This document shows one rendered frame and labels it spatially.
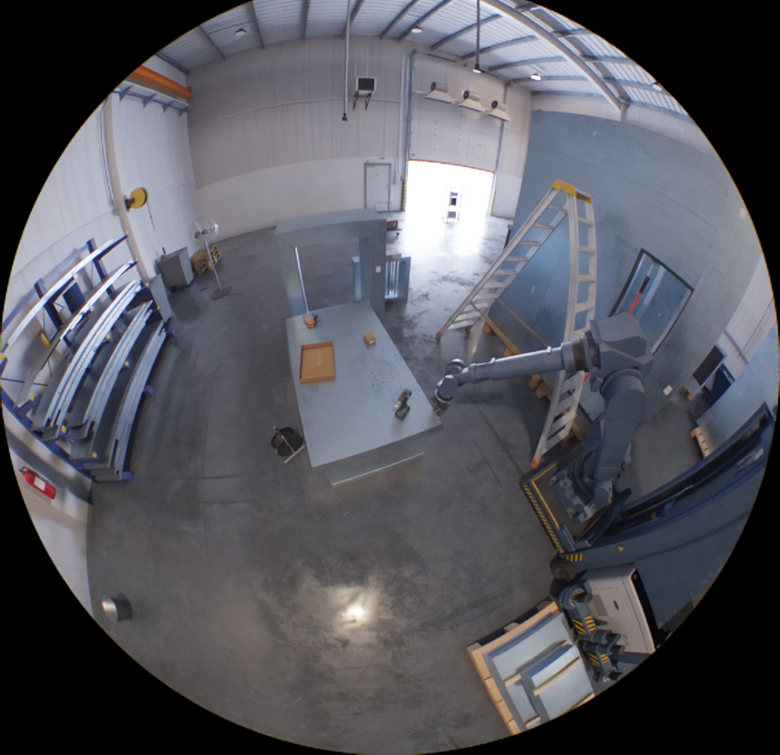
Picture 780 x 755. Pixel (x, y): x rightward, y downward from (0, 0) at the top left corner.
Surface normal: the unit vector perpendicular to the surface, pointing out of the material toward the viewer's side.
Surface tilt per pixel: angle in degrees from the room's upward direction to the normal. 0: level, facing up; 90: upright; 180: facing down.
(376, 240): 90
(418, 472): 0
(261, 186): 90
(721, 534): 90
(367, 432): 0
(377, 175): 90
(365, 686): 0
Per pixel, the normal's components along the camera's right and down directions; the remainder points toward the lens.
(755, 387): -1.00, -0.04
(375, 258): 0.32, 0.70
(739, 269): -0.95, 0.22
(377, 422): 0.03, -0.68
